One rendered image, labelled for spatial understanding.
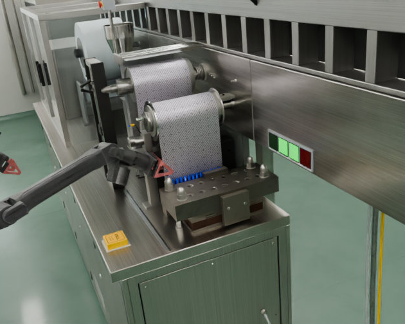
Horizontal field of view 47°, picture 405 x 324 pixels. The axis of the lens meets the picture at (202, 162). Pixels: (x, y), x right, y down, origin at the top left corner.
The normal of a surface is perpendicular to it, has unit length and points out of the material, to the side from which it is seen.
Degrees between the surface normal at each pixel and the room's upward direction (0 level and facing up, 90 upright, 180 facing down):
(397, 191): 90
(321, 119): 90
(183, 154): 90
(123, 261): 0
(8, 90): 90
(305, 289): 0
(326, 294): 0
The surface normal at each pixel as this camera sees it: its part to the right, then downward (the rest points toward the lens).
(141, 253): -0.09, -0.92
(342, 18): -0.91, 0.24
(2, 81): 0.40, 0.32
